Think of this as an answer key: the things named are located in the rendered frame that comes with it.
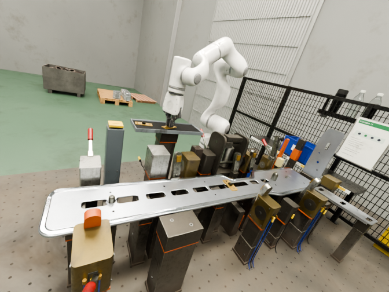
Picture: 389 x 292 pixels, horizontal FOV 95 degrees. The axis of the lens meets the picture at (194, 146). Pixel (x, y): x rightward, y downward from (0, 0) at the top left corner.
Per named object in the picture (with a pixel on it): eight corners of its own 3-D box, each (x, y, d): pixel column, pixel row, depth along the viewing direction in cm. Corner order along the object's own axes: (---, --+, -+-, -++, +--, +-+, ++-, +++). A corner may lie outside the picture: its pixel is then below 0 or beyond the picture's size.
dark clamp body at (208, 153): (189, 212, 107) (206, 156, 93) (181, 199, 116) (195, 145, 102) (199, 210, 111) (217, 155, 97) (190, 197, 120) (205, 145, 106)
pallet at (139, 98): (156, 104, 676) (157, 102, 672) (136, 102, 627) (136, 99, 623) (145, 97, 753) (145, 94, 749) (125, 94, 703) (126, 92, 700)
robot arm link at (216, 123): (205, 138, 149) (214, 111, 139) (224, 149, 140) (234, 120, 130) (197, 141, 140) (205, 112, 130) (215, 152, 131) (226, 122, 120)
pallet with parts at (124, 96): (134, 107, 565) (135, 95, 551) (100, 103, 510) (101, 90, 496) (124, 96, 667) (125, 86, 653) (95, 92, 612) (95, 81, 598)
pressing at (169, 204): (32, 251, 42) (32, 246, 42) (48, 190, 59) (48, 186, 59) (320, 187, 114) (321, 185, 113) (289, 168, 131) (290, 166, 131)
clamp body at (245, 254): (246, 272, 81) (278, 214, 68) (230, 249, 90) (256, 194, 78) (256, 267, 85) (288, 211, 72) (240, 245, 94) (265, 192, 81)
